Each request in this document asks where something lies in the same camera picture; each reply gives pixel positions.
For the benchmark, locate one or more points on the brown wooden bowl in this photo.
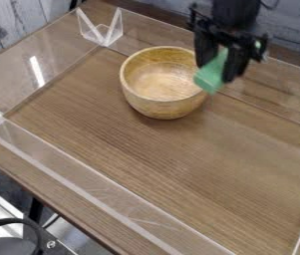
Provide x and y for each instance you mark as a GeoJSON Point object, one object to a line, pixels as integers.
{"type": "Point", "coordinates": [157, 82]}

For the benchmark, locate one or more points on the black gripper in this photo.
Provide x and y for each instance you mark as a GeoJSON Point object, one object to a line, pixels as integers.
{"type": "Point", "coordinates": [225, 28]}

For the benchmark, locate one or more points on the green rectangular block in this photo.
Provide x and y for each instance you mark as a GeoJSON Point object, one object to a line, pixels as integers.
{"type": "Point", "coordinates": [208, 76]}

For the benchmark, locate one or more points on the black table leg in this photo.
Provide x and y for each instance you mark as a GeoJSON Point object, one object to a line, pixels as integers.
{"type": "Point", "coordinates": [35, 210]}

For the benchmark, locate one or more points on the clear acrylic tray enclosure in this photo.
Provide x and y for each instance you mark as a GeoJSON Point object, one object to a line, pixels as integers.
{"type": "Point", "coordinates": [201, 186]}

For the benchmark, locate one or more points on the black metal bracket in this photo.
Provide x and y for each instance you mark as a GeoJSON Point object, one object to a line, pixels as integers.
{"type": "Point", "coordinates": [51, 245]}

